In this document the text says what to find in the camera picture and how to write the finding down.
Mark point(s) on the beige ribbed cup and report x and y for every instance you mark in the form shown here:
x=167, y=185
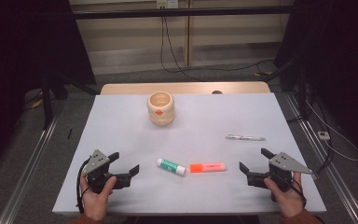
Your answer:
x=161, y=119

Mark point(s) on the clear silver pen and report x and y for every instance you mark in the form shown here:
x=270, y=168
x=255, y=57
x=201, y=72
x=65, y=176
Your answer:
x=245, y=137

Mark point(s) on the black metal stand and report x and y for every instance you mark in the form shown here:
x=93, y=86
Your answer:
x=47, y=105
x=303, y=93

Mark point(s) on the dark table grommet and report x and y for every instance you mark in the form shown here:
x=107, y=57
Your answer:
x=217, y=92

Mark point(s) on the green and white glue stick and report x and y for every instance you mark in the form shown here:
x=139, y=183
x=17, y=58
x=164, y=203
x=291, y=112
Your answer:
x=171, y=167

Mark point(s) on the person's left hand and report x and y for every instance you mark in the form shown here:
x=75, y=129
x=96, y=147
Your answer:
x=96, y=202

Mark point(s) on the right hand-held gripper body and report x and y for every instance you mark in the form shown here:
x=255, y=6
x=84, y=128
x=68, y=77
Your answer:
x=281, y=169

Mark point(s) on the black curtain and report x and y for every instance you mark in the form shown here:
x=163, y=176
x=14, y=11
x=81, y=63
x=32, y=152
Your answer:
x=338, y=46
x=18, y=62

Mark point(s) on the orange highlighter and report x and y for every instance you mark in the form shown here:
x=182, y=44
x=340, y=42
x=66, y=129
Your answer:
x=206, y=167

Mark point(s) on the metal floor rail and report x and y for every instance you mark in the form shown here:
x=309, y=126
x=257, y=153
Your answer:
x=335, y=178
x=28, y=177

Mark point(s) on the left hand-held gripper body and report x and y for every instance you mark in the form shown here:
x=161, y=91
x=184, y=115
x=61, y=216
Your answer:
x=98, y=174

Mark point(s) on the white wall outlet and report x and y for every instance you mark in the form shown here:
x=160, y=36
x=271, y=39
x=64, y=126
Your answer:
x=167, y=3

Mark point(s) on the black horizontal bar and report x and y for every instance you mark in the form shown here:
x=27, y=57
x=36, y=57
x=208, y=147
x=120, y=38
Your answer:
x=183, y=12

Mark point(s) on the white power strip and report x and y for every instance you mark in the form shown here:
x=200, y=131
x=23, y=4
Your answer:
x=323, y=135

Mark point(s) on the light wooden table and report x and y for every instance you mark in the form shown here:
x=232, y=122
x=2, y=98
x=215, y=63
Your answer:
x=183, y=88

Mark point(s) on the person's right hand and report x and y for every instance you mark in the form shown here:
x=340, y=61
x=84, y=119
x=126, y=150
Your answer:
x=287, y=202

